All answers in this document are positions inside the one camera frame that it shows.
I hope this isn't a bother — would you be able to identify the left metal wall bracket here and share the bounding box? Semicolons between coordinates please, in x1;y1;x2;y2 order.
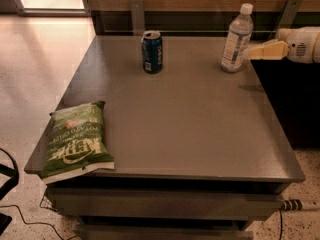
130;0;145;36

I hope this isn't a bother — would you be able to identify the blue soda can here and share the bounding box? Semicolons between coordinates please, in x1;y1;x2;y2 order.
141;30;163;74

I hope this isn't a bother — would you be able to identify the grey drawer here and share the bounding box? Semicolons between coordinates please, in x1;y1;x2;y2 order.
72;224;253;240
47;188;282;221

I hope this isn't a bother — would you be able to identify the grey drawer cabinet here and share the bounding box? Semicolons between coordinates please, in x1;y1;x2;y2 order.
47;36;304;232

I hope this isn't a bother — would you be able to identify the metal wall bracket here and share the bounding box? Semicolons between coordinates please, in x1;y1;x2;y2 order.
269;0;303;39
130;0;145;36

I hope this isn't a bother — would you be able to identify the green jalapeno chip bag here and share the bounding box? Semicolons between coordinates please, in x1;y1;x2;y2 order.
40;101;115;184

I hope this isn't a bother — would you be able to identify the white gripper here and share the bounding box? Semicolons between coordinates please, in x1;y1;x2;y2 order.
243;27;320;64

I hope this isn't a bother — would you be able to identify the upper grey drawer front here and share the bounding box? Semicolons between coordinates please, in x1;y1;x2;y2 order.
47;188;282;221

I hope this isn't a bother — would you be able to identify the thin black floor cable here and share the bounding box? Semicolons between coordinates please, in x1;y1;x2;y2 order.
0;197;78;240

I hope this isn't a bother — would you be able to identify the striped black white cable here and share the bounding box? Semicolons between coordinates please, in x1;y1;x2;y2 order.
279;198;320;212

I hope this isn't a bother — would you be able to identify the black chair base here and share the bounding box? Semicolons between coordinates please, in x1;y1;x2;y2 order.
0;148;19;235

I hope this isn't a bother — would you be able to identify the right metal wall bracket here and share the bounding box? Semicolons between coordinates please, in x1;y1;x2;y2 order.
269;0;303;39

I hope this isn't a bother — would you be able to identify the clear plastic water bottle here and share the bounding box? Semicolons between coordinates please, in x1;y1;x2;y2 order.
221;3;253;73

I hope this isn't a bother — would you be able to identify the lower grey drawer front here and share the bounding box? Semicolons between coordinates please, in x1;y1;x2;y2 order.
72;224;253;240

